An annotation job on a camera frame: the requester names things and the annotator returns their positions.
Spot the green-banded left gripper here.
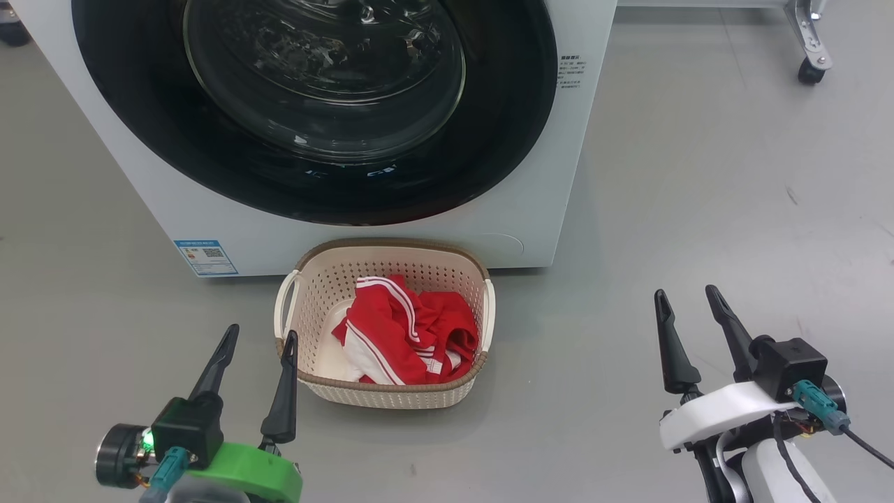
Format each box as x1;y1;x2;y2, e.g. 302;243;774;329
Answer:
96;323;305;503

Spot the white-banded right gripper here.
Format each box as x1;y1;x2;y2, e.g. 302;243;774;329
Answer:
654;284;848;455

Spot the red and white garment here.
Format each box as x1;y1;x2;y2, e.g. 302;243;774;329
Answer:
331;275;481;386

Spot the black round glass washer door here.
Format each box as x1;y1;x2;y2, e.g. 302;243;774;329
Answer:
71;0;559;227

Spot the cream perforated laundry basket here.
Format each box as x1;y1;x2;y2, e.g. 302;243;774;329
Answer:
274;238;497;410

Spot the white front-load washing machine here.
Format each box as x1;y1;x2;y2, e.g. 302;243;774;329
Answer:
7;0;619;278

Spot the stainless steel washing machine drum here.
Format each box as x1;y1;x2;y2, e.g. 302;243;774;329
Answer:
183;0;467;165

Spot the blue energy label sticker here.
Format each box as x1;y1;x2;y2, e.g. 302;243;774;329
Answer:
173;240;239;278

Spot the round white filter cover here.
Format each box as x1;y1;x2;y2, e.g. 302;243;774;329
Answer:
482;233;525;261

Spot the grey metal cart leg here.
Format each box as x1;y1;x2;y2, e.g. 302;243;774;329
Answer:
782;0;833;71

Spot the white cabinet panel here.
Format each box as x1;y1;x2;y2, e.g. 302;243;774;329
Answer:
618;0;790;9

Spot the dark grey floor object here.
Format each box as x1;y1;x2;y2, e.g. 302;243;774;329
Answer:
0;3;32;48

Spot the teal-plug left gripper cable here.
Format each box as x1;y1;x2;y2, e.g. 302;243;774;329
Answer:
140;447;191;503

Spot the teal-plug gripper cable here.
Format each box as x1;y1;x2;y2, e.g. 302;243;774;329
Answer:
140;447;191;503
793;381;894;470

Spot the teal-plug right gripper cable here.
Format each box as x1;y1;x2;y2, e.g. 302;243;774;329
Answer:
793;381;894;470

